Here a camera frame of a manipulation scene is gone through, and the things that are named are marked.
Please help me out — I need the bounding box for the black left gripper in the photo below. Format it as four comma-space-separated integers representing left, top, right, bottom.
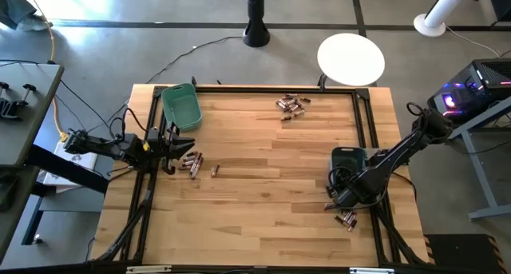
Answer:
157, 120, 196, 176

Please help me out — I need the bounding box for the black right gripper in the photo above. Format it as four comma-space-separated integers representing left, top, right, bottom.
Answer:
323, 170, 370, 211

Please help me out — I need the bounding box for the green plastic bin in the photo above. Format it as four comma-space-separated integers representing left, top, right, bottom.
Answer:
160, 82, 204, 133

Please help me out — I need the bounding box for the blue plastic bin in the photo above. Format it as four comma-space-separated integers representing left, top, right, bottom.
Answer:
329, 145, 379, 189

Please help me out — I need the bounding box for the white printed booklet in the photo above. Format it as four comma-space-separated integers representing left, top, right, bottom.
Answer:
42, 141, 100, 194

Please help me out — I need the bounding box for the black table beam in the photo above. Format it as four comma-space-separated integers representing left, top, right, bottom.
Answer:
26, 144, 111, 195

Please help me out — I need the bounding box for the white round stool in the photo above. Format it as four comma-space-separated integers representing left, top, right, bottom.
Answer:
316, 32, 386, 87

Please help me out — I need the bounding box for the black pole with base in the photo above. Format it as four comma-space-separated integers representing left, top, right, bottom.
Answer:
242, 0, 271, 49

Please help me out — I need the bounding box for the black mat with striped edge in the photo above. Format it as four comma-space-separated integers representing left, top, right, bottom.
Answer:
422, 233, 500, 274

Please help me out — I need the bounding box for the grey metal-legged table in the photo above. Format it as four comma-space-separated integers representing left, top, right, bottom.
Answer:
441, 96, 511, 221

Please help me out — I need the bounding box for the grey side table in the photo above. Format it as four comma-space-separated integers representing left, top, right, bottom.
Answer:
0, 62, 65, 169
0, 165, 43, 263

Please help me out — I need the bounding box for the black screw clamp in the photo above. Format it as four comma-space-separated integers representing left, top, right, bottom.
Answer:
0, 81, 21, 120
15, 83, 38, 107

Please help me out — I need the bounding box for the computer tower with coloured lights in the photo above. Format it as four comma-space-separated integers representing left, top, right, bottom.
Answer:
426, 58, 511, 126

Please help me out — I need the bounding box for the white pole with round base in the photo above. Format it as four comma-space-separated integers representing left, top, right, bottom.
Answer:
413, 0, 476, 38

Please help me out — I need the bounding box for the black cabinet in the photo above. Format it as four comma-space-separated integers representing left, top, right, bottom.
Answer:
473, 0, 511, 23

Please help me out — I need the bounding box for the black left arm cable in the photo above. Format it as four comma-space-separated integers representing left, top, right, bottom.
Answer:
108, 105, 149, 145

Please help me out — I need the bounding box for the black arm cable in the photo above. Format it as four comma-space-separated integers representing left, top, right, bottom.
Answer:
327, 101, 426, 211
108, 105, 149, 145

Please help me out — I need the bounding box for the silver metal bracket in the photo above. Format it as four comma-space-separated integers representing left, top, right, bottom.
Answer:
349, 267, 395, 274
125, 264, 172, 274

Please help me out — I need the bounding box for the black floor cable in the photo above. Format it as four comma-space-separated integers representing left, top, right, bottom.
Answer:
145, 34, 245, 85

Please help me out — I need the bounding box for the black aluminium table frame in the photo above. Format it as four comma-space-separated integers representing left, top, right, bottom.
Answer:
89, 76, 430, 274

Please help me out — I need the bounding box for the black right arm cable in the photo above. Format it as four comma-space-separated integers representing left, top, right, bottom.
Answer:
327, 101, 426, 211

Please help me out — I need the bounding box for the yellow floor cable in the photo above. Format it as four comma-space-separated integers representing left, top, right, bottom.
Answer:
22, 0, 71, 144

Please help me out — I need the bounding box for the white floor cable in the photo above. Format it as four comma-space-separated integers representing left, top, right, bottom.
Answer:
445, 25, 502, 58

